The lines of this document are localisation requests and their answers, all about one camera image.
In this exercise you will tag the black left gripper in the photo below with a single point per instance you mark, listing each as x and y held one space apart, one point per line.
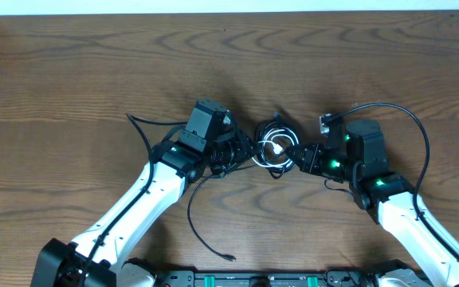
244 144

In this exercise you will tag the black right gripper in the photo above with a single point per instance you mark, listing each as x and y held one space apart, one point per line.
302 154

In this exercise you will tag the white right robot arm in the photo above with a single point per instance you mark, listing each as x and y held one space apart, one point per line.
356 154

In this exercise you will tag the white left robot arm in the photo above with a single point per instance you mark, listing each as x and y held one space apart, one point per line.
97 256

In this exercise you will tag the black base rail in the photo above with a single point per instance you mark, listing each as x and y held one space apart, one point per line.
337 277

